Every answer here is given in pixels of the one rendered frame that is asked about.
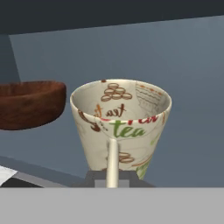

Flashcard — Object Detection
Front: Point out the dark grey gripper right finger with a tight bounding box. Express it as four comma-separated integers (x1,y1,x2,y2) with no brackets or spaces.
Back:
117,170,156,188

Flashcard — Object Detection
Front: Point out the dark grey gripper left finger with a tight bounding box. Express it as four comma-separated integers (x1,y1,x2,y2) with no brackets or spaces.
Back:
70,170,109,188

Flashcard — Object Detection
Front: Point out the cream printed tea cup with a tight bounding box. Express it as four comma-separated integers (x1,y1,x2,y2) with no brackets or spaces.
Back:
69,78,172,188

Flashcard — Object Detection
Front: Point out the brown wooden bowl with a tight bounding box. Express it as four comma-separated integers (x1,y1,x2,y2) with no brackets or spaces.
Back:
0,80,67,131

